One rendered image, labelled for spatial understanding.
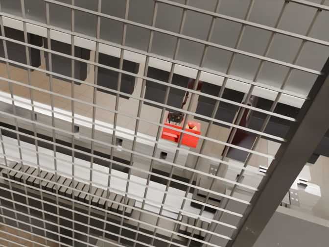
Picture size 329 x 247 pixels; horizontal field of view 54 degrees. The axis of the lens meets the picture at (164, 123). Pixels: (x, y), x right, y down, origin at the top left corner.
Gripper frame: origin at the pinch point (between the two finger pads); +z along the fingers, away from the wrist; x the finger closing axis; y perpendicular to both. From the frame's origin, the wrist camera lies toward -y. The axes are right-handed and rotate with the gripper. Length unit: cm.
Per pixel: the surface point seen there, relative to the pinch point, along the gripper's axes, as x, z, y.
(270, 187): 13, -79, 127
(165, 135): -3.2, 3.9, 3.1
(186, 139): 8.7, -1.7, 10.2
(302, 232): 36, -47, 100
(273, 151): 46, -23, 33
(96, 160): -29, -3, 47
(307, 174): 60, -22, 43
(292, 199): 51, -21, 59
